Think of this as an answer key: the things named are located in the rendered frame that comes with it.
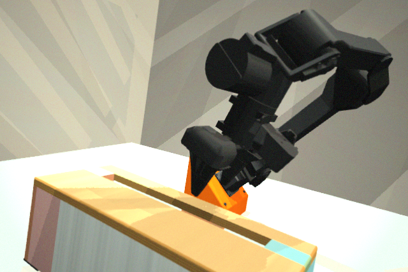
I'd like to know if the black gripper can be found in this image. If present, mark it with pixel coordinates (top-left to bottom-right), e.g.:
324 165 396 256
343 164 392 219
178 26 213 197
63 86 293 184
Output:
181 94 278 197

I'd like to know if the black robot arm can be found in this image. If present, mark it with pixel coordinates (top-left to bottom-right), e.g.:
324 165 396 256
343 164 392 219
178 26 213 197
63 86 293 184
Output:
205 9 393 197

